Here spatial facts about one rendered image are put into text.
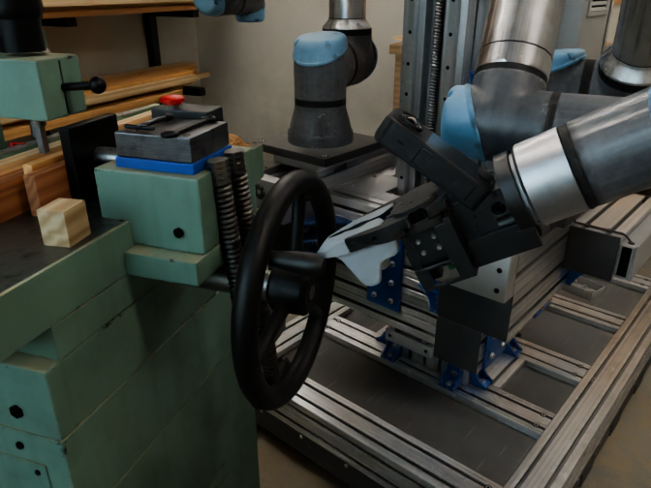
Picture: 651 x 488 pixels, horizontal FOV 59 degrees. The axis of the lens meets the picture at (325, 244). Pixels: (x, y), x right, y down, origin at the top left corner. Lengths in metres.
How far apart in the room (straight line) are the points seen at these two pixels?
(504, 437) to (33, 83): 1.16
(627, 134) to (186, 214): 0.43
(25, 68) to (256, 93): 3.79
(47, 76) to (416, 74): 0.73
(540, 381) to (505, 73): 1.12
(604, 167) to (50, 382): 0.54
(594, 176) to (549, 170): 0.03
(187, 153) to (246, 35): 3.86
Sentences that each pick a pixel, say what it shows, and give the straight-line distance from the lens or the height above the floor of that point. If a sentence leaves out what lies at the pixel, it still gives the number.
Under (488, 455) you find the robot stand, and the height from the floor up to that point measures 0.21.
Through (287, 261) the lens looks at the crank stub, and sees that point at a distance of 0.57.
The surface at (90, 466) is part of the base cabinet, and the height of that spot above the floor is 0.65.
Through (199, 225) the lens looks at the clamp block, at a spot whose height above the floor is 0.91.
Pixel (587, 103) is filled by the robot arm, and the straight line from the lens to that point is 0.60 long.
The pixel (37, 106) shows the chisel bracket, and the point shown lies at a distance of 0.76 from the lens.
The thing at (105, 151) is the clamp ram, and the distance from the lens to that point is 0.76.
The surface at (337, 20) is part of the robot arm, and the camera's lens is 1.39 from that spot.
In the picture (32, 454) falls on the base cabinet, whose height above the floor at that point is 0.68.
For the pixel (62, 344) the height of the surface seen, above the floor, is 0.82.
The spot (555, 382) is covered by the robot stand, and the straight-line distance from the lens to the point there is 1.63.
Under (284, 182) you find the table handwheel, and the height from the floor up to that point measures 0.95.
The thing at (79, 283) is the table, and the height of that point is 0.87.
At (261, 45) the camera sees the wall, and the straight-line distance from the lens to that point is 4.42.
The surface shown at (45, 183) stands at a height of 0.94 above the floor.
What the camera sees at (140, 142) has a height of 0.99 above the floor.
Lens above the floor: 1.15
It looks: 25 degrees down
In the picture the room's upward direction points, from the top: straight up
